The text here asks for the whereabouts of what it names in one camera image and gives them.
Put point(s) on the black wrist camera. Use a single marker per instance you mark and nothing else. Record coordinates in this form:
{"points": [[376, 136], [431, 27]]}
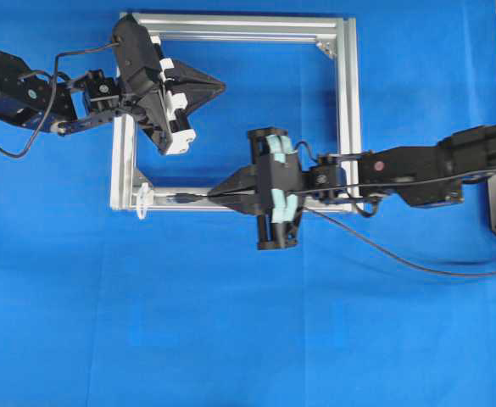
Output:
{"points": [[136, 56], [279, 177]]}

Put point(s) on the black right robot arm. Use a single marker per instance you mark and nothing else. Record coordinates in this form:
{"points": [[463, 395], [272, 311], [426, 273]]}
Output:
{"points": [[422, 176]]}

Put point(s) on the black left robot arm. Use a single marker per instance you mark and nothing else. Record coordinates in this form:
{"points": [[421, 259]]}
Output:
{"points": [[36, 100]]}

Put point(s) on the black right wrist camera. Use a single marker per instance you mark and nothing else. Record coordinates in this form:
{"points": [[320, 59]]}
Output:
{"points": [[279, 177]]}

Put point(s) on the silver aluminium extrusion frame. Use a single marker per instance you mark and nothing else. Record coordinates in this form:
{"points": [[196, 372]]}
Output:
{"points": [[336, 37]]}

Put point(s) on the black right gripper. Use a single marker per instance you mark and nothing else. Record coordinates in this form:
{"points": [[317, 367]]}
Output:
{"points": [[227, 194]]}

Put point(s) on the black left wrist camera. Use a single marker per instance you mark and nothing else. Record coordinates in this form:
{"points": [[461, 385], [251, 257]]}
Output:
{"points": [[136, 56]]}

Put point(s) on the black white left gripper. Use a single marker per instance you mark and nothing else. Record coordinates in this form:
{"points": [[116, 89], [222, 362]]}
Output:
{"points": [[162, 113]]}

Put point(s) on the white zip tie loop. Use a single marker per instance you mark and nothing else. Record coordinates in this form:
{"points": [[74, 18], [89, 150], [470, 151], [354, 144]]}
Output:
{"points": [[144, 200]]}

